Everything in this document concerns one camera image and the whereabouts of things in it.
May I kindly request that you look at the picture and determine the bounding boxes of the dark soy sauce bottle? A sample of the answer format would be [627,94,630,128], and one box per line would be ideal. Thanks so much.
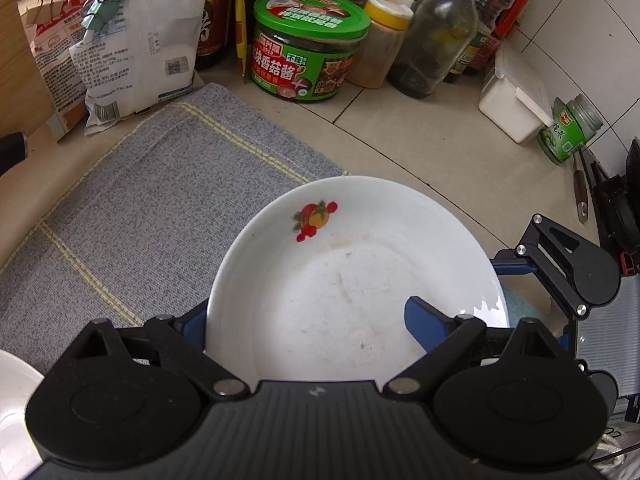
[195,0,241,72]

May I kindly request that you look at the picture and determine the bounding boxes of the clear glass bottle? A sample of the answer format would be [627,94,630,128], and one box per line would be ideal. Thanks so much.
[387,0,480,99]

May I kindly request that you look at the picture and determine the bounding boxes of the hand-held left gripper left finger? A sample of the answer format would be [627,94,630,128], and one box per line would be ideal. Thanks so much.
[47,302,249,402]

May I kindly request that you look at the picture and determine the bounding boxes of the brown-handled utensil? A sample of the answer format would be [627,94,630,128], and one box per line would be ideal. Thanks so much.
[572,152,590,224]

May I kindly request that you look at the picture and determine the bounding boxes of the teal cloth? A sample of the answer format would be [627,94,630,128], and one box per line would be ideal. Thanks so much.
[500,282,566,332]

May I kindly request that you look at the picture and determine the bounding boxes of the yellow packet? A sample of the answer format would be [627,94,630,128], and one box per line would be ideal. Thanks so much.
[234,0,251,78]

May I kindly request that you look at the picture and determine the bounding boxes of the black stove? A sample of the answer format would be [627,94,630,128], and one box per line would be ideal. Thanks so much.
[590,137,640,273]

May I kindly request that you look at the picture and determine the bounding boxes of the yellow-lid spice jar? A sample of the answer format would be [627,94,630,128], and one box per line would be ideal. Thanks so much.
[345,0,415,90]

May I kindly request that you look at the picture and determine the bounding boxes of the grey checked cloth mat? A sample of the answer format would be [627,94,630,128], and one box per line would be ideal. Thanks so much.
[0,82,351,361]

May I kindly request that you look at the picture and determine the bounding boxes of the white printed bag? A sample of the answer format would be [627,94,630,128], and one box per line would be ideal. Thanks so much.
[70,0,216,136]

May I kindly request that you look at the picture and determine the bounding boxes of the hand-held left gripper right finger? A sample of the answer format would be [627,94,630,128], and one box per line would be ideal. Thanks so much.
[382,296,576,396]

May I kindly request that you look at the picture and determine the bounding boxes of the white cup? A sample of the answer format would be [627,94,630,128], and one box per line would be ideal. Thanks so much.
[0,349,47,467]

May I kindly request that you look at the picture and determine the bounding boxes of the green binder clip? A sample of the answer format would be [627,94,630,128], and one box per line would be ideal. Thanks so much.
[82,0,126,43]

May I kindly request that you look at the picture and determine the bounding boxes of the white fruit-print plate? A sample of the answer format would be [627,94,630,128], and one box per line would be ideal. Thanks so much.
[206,176,511,396]

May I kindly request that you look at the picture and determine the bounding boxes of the white plastic seasoning box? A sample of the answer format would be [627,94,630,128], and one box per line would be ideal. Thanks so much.
[478,45,556,145]

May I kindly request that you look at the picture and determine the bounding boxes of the red and white bag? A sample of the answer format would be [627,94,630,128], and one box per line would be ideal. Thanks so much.
[17,0,128,142]

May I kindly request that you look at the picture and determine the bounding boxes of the green-lid sauce jar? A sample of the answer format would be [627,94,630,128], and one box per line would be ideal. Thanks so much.
[248,0,372,103]

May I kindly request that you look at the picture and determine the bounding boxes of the small green jar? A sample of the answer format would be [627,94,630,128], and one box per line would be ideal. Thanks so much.
[537,94,605,165]

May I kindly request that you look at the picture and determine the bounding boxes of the metal binder clip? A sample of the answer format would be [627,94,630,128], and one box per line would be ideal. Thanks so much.
[24,0,62,27]

